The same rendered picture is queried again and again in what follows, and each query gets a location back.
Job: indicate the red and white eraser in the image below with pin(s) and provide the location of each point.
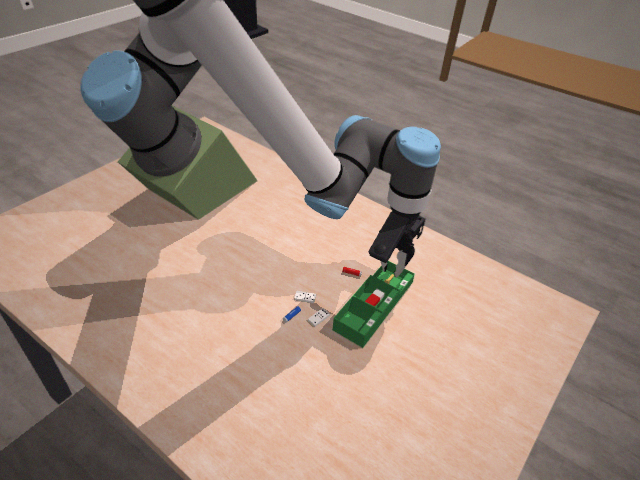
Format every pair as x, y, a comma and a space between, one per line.
375, 297

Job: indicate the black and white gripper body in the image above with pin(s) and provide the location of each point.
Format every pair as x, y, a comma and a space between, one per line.
413, 228

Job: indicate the blue battery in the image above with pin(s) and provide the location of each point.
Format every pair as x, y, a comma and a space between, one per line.
291, 314

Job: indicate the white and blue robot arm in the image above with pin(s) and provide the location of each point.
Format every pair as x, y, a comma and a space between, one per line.
134, 97

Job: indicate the red battery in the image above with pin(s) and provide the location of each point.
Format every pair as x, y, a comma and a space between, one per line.
352, 271

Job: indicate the green three-compartment bin rack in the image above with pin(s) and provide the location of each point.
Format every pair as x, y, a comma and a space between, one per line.
356, 312

